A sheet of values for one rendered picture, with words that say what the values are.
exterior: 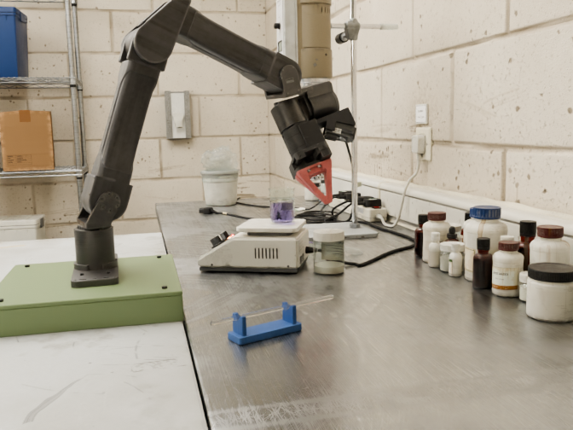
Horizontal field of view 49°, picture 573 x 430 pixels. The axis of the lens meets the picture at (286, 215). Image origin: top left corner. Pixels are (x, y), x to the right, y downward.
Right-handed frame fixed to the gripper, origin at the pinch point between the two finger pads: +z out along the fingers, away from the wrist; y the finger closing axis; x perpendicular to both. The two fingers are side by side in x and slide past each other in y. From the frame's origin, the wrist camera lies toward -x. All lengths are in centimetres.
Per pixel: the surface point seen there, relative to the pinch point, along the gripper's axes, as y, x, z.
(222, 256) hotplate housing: 8.6, 21.3, 1.1
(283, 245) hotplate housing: 4.7, 10.3, 4.2
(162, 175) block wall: 233, 26, -81
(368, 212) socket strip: 61, -23, 0
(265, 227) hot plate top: 5.7, 11.9, -0.4
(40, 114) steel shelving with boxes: 182, 68, -116
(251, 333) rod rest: -28.1, 23.1, 16.4
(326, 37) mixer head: 28, -23, -40
